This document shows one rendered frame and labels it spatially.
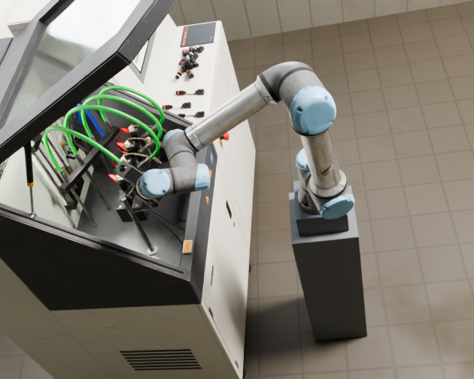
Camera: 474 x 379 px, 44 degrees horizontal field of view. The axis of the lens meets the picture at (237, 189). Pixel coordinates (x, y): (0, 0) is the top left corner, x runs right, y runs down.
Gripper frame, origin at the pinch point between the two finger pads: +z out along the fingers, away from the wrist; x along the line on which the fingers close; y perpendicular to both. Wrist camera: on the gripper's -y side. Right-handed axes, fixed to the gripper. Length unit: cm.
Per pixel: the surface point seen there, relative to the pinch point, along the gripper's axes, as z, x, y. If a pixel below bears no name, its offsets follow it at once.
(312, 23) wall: 191, 191, 37
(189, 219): 15.0, 4.1, 22.8
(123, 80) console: 34, 33, -27
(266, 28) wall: 203, 171, 13
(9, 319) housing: 50, -64, -5
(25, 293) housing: 30, -50, -6
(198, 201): 18.1, 11.4, 22.0
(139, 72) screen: 45, 43, -25
